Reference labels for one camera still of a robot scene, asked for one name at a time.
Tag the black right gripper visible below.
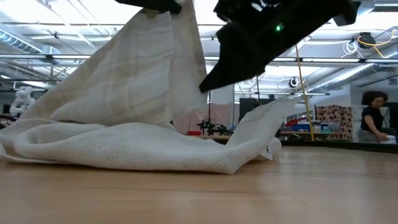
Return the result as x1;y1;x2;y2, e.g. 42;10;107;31
198;0;335;93

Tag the white plaid towel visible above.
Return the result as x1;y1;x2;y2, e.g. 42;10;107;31
0;0;302;175

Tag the black monitor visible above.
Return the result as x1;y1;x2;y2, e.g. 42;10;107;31
238;97;277;124

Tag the pink curtain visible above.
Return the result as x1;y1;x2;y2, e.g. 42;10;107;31
172;102;231;135

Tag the small black robot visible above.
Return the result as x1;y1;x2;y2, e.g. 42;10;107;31
197;117;233;137

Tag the wooden workbench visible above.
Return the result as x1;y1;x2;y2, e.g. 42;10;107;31
185;134;231;141

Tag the red tray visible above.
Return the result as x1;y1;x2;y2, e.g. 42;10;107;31
283;116;308;128

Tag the blue bin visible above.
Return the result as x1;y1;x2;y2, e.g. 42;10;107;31
291;123;312;133

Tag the brown floral fabric panel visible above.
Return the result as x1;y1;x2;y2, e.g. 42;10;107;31
315;104;354;141

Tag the person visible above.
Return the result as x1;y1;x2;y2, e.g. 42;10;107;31
357;90;398;144

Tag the white robot figure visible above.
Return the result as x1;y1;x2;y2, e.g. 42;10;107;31
8;85;37;119

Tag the black cabinet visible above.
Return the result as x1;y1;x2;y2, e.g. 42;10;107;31
390;101;398;138

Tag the white plastic container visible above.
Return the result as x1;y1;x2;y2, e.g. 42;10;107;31
379;135;397;145

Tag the black hanging cable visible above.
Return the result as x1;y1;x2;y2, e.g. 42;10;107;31
255;74;261;106

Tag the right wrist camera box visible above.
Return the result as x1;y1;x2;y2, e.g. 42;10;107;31
214;0;265;24

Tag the yellow hanging cable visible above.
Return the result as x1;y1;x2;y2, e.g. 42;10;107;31
294;44;315;142

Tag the silver ventilation duct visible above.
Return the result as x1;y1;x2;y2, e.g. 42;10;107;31
306;51;398;91

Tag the white coiled cable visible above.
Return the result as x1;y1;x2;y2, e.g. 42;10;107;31
341;39;359;59

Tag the black reel with yellow cable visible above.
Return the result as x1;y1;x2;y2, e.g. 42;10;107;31
356;29;398;59

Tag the black table frame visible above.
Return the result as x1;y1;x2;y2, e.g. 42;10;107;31
279;139;398;154

